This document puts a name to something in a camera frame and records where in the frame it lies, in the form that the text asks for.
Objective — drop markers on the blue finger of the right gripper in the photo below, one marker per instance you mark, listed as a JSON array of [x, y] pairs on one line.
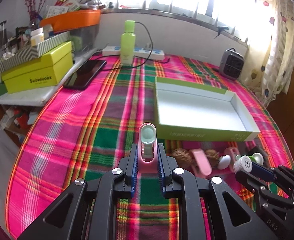
[[246, 183], [263, 173]]

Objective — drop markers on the patterned curtain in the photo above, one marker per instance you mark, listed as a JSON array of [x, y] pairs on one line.
[[270, 59]]

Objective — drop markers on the pink clip with white pad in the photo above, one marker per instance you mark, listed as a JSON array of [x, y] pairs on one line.
[[232, 152]]

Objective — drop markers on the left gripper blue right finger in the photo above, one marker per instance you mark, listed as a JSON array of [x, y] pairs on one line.
[[166, 164]]

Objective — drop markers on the pink clip with mint pad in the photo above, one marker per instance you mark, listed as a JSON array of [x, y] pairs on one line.
[[147, 149]]

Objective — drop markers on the light green plastic bottle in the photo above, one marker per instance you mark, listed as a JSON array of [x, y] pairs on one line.
[[127, 43]]

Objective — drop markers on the small grey heater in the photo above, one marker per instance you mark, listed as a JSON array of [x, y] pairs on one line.
[[231, 64]]

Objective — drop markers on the white power strip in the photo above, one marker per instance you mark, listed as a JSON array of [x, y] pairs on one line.
[[138, 52]]

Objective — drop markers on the white side shelf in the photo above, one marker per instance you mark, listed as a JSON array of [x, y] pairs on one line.
[[40, 96]]

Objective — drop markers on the grey chevron pattern box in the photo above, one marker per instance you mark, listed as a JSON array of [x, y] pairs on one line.
[[29, 53]]

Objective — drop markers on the black smartphone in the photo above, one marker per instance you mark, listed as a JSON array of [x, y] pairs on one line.
[[84, 75]]

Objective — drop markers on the dark glass jar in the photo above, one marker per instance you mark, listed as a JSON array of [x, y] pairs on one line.
[[3, 35]]

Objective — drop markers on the orange plastic tray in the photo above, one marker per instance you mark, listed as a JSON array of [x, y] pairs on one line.
[[72, 20]]

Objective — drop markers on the white pill bottle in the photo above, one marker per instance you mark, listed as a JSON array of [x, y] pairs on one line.
[[37, 36]]

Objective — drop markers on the black window latch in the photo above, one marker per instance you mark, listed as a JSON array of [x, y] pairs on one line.
[[221, 29]]

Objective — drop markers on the large brown walnut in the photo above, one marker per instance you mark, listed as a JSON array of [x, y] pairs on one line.
[[182, 157]]

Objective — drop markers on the green and white open box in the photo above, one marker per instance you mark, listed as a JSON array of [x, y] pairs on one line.
[[188, 111]]

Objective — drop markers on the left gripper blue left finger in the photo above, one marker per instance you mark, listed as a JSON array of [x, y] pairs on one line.
[[131, 171]]

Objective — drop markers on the white round perforated cap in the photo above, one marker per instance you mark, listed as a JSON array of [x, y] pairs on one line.
[[243, 163]]

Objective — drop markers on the pink green plaid cloth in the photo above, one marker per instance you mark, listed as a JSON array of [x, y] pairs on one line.
[[85, 134]]

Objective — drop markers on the yellow shoe box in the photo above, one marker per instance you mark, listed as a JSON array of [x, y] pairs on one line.
[[48, 70]]

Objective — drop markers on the small brown walnut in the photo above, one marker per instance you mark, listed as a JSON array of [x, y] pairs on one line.
[[213, 157]]

